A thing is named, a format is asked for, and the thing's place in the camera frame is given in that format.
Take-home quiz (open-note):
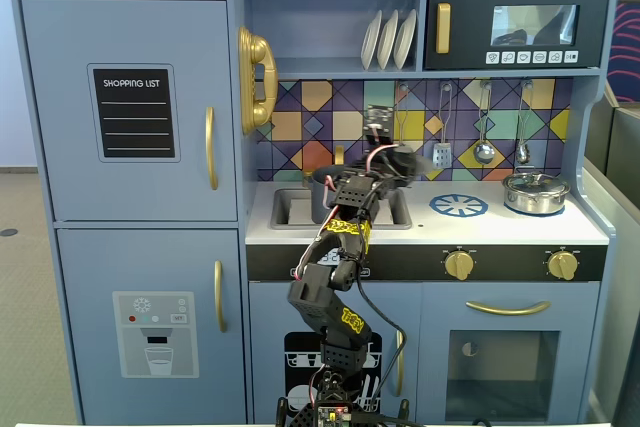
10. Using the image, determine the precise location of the gold dishwasher handle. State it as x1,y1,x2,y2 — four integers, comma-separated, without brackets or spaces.
394,329,405,397

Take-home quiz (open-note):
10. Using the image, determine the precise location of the small steel spoon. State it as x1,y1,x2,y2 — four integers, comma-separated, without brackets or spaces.
514,79,534,165

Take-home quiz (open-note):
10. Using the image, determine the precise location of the gold stove knob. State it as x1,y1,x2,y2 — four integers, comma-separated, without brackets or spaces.
443,249,476,281
546,249,581,281

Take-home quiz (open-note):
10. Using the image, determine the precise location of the black toy microwave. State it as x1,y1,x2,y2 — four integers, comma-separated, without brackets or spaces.
423,0,611,71

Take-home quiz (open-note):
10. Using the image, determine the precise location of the gray pot lid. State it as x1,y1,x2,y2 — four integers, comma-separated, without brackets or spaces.
387,144,435,183

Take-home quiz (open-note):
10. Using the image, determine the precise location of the large blue fridge door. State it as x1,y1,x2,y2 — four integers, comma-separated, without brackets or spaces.
20,0,239,222

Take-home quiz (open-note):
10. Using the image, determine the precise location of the blue freezer door with dispenser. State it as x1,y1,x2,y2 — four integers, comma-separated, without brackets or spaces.
55,227,247,426

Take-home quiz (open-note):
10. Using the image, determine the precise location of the white toy plate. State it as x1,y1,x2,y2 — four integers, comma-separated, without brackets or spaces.
392,8,418,70
360,9,384,71
376,9,400,71

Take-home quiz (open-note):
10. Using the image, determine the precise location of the gold microwave handle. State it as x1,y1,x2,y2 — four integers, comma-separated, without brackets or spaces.
435,2,452,55

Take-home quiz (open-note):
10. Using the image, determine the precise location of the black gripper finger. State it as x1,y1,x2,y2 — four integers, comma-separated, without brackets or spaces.
388,143,417,162
382,170,417,189

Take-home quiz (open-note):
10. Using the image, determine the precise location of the gold toy telephone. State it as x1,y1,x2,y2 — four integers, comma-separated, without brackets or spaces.
237,25,279,136

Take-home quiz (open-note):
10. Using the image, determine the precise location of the colourful tile backsplash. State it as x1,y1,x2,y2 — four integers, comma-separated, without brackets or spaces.
255,77,574,183

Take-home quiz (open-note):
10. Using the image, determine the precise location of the short gold freezer handle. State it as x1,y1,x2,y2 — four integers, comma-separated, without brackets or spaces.
213,259,229,333

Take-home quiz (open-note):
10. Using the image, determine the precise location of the gray toy pot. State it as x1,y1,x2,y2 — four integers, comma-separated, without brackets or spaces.
302,165,351,225

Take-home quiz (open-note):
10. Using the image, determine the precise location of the steel slotted spatula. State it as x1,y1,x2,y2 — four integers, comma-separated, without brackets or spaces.
431,81,455,171

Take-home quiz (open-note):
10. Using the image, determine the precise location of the gold oven handle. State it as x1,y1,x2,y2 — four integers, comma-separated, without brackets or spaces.
465,299,552,317

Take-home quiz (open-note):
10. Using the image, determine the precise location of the steel ladle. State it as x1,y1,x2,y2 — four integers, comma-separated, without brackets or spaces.
472,80,497,166

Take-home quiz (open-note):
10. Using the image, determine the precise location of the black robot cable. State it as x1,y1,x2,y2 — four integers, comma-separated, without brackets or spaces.
354,274,407,421

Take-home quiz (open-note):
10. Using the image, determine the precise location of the green controller board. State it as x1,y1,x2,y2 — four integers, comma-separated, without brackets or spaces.
317,404,351,427

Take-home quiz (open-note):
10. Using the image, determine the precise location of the stainless steel pot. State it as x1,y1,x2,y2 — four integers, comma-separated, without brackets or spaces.
501,171,572,215

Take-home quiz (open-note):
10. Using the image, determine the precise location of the gold toy faucet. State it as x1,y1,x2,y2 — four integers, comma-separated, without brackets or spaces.
301,145,347,183

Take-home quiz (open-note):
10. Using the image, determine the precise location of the black stove control panel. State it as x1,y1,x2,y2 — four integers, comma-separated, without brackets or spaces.
245,243,609,283

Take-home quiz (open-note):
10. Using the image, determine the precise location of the gray partition furniture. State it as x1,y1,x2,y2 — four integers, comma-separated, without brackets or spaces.
583,81,640,427

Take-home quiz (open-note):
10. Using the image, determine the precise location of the gray toy sink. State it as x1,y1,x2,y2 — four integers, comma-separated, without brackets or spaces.
269,187,414,231

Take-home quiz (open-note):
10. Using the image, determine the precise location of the blue oven door with window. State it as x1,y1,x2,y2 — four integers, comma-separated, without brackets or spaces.
420,281,601,423

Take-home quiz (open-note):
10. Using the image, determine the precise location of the black shopping list board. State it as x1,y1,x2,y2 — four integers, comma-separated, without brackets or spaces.
92,68,177,159

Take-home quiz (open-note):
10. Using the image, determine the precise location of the black dishwasher rack sticker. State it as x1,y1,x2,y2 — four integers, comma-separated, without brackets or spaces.
283,330,384,416

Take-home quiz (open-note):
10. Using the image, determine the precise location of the steel pot lid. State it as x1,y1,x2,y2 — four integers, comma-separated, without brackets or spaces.
502,171,571,196

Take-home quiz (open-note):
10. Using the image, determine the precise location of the gray water dispenser panel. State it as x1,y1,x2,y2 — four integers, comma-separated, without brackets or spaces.
111,290,200,379

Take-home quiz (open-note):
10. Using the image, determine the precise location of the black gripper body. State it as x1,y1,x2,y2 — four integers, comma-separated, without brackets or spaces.
357,104,402,184

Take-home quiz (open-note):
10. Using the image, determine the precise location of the long gold fridge handle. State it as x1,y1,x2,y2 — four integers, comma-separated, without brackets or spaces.
204,105,220,192

